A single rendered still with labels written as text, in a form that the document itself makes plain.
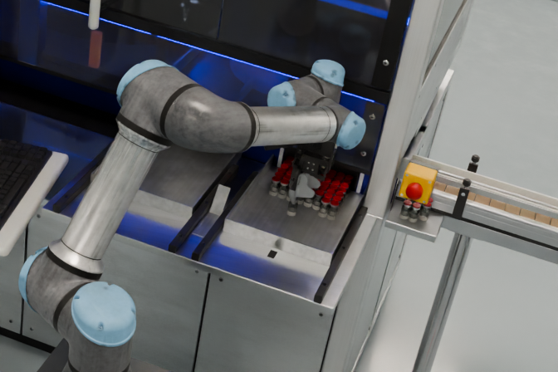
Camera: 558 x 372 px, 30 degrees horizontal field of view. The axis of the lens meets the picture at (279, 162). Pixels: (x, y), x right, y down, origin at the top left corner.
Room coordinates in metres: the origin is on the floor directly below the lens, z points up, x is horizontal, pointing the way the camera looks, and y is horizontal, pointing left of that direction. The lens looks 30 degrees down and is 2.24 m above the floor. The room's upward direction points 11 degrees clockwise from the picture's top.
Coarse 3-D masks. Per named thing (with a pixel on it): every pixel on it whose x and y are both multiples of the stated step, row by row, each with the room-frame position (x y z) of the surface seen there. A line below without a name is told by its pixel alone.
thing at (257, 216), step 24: (264, 168) 2.23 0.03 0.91; (264, 192) 2.17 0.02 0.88; (240, 216) 2.04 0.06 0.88; (264, 216) 2.06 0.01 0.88; (288, 216) 2.09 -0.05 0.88; (312, 216) 2.11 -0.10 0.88; (336, 216) 2.13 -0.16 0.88; (264, 240) 1.95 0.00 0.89; (288, 240) 1.94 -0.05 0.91; (312, 240) 2.00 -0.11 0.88; (336, 240) 2.02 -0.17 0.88
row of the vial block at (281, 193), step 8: (272, 184) 2.16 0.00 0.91; (280, 184) 2.16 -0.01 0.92; (272, 192) 2.16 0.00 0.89; (280, 192) 2.16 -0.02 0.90; (288, 192) 2.15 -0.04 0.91; (320, 192) 2.15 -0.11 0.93; (288, 200) 2.15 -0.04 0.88; (304, 200) 2.15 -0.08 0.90; (312, 200) 2.14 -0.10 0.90; (320, 200) 2.14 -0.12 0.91; (336, 200) 2.12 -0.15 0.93
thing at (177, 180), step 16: (176, 144) 2.31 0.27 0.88; (160, 160) 2.22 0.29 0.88; (176, 160) 2.24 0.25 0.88; (192, 160) 2.25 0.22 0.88; (208, 160) 2.27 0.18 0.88; (224, 160) 2.28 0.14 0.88; (160, 176) 2.15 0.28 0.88; (176, 176) 2.16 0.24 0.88; (192, 176) 2.18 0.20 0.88; (208, 176) 2.19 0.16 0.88; (144, 192) 2.02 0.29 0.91; (160, 192) 2.08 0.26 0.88; (176, 192) 2.09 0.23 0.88; (192, 192) 2.11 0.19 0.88; (208, 192) 2.10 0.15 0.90; (160, 208) 2.01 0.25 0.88; (176, 208) 2.00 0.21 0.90; (192, 208) 1.99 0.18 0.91
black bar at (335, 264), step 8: (360, 208) 2.15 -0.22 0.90; (360, 216) 2.12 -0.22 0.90; (352, 224) 2.08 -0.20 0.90; (360, 224) 2.11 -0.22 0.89; (352, 232) 2.04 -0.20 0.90; (344, 240) 2.00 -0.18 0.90; (352, 240) 2.03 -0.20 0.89; (344, 248) 1.97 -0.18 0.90; (336, 256) 1.93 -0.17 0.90; (344, 256) 1.95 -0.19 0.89; (336, 264) 1.90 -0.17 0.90; (328, 272) 1.87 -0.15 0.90; (328, 280) 1.84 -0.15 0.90; (320, 288) 1.80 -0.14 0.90; (328, 288) 1.83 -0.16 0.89; (320, 296) 1.78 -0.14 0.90
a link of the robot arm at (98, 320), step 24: (96, 288) 1.51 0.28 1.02; (120, 288) 1.53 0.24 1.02; (72, 312) 1.45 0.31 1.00; (96, 312) 1.45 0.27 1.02; (120, 312) 1.47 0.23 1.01; (72, 336) 1.44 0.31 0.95; (96, 336) 1.42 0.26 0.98; (120, 336) 1.44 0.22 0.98; (72, 360) 1.44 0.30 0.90; (96, 360) 1.42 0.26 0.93; (120, 360) 1.44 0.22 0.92
